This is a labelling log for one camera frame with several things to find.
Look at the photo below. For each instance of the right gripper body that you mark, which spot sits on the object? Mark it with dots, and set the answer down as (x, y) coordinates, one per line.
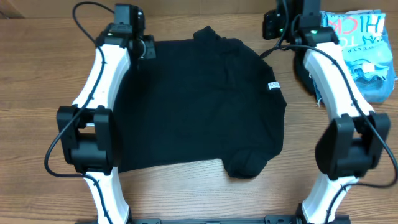
(274, 26)

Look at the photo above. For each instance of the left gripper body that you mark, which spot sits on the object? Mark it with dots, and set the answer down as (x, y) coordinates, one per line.
(146, 47)

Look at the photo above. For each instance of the black t-shirt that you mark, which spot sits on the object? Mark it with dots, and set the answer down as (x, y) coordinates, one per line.
(199, 99)

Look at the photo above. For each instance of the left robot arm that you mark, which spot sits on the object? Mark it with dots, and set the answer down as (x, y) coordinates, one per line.
(87, 129)

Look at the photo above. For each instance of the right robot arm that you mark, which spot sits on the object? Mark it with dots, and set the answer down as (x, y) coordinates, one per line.
(356, 135)

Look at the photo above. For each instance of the black folded garment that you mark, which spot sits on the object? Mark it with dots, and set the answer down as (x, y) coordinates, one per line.
(302, 73)

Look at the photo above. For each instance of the light blue printed t-shirt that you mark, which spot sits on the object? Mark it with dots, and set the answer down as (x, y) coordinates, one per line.
(366, 51)

